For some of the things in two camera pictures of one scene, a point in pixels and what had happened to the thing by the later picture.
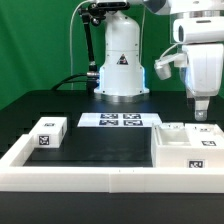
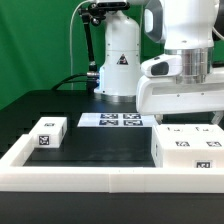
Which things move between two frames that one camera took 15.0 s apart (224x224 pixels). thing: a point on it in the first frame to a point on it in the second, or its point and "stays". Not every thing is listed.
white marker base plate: x=119 y=120 stays
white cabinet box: x=170 y=148 stays
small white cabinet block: x=49 y=132 stays
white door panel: x=204 y=135 to x=177 y=135
